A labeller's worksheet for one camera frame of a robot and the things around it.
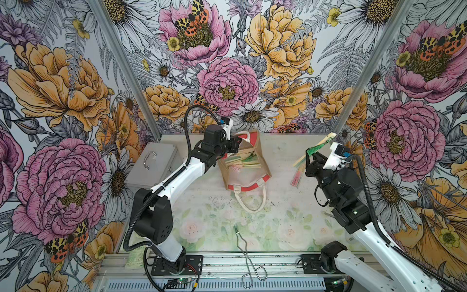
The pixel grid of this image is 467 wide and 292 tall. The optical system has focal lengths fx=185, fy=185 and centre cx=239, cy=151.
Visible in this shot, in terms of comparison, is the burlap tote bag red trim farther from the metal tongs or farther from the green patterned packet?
the green patterned packet

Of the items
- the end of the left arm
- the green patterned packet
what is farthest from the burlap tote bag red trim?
the green patterned packet

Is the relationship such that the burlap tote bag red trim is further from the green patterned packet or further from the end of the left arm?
the green patterned packet

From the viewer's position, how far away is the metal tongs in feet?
2.39
